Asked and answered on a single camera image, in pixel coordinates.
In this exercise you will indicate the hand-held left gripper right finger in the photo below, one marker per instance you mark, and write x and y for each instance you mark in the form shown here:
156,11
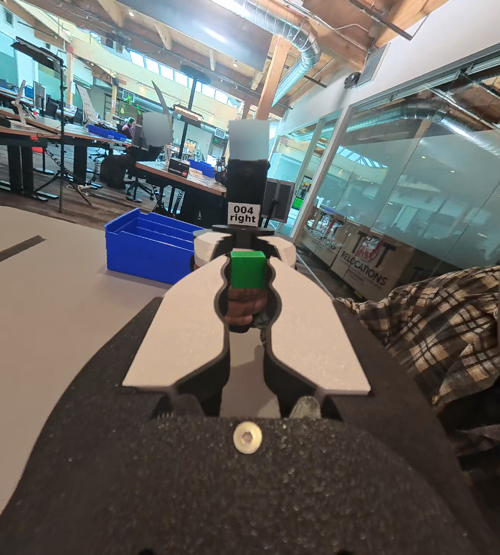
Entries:
315,342

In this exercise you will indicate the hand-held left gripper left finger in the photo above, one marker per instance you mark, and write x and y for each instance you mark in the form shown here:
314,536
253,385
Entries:
176,338

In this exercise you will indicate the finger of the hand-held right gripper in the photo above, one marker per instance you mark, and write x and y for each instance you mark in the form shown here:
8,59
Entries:
206,249
284,251

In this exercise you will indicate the green wooden cube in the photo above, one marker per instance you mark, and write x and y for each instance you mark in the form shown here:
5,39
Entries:
247,271

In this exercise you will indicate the blue plastic bin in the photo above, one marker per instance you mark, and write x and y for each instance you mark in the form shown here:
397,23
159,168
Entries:
146,256

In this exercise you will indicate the person's right forearm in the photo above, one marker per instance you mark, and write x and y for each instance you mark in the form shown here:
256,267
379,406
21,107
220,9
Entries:
384,312

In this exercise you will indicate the person's right hand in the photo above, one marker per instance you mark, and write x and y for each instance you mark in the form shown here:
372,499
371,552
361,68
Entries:
241,310

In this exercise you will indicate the printed cardboard box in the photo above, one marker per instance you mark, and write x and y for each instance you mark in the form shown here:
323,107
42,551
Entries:
371,264
319,243

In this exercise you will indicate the grey panel light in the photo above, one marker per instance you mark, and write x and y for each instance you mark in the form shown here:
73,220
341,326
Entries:
282,201

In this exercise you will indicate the blue storage tray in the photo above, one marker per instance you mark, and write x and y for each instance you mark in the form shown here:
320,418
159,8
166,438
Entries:
102,132
202,168

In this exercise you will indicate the wooden desk with black legs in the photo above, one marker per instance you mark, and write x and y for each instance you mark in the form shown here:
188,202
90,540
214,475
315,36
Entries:
189,182
16,169

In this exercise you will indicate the black red-label box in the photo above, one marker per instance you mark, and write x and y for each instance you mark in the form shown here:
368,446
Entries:
178,167

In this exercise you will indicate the black office chair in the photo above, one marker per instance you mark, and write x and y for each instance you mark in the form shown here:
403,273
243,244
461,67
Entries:
137,164

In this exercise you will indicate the black light stand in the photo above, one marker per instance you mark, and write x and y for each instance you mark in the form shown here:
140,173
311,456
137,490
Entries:
62,130

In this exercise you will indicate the person's plaid shirt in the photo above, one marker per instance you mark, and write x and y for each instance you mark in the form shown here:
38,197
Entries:
492,455

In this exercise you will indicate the silver ventilation duct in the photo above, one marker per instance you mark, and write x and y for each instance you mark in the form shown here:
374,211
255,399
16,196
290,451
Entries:
306,52

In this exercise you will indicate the black wall speaker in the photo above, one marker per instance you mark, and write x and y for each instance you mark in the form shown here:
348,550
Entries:
352,80

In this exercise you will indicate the wall vent grille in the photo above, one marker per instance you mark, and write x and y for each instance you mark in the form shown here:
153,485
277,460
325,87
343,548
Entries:
373,65

